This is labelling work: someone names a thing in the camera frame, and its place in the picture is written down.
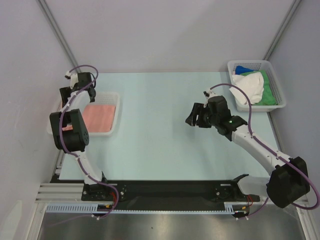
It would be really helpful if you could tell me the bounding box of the green towel in basket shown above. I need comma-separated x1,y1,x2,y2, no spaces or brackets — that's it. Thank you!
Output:
241,70,277,106

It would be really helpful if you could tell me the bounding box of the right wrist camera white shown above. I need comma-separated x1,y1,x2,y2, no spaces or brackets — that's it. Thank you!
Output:
203,91,218,99

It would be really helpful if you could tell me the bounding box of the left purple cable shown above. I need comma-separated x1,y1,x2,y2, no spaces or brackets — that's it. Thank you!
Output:
59,65,120,227

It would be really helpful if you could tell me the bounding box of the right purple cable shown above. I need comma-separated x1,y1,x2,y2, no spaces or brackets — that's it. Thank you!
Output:
208,83,320,221

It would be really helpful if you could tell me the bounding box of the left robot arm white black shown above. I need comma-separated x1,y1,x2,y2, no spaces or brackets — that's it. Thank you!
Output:
49,72,110,200

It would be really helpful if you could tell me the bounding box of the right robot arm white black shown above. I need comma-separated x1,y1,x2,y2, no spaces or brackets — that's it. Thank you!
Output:
185,96,311,208

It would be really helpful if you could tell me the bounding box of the pink terry towel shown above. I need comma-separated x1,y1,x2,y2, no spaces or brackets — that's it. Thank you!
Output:
61,104,117,133

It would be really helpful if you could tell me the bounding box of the blue towel in basket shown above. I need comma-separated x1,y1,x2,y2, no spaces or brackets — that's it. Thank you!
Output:
234,65,253,75

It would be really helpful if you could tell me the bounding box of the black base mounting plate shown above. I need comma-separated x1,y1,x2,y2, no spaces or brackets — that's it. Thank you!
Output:
49,174,260,211

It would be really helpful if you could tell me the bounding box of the empty white plastic basket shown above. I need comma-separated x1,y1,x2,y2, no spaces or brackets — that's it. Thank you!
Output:
53,91,121,138

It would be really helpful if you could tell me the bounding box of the right aluminium corner post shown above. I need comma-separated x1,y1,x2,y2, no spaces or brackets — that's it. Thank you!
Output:
263,0,303,61

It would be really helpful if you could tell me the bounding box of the left aluminium corner post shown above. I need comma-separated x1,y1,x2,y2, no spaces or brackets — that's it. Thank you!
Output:
36,0,79,67

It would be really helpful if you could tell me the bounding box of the white basket with towels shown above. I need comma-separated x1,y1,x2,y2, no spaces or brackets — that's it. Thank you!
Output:
227,59,287,112

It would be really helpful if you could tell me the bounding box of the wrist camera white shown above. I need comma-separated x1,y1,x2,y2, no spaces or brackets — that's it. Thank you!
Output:
64,71,79,89
203,91,218,99

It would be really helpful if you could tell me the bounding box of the white towel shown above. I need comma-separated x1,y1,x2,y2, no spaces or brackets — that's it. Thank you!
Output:
232,72,264,105

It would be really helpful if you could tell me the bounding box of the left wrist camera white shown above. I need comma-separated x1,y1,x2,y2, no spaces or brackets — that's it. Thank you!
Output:
64,71,79,89

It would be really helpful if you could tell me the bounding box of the purple cable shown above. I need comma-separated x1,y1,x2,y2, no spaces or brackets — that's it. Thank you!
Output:
59,65,120,227
208,83,320,221

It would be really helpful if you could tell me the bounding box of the white slotted cable duct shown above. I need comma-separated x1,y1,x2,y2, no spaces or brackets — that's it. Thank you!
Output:
45,203,240,215

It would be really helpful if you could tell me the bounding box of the aluminium corner post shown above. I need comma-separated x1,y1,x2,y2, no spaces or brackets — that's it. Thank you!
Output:
263,0,303,61
36,0,79,67

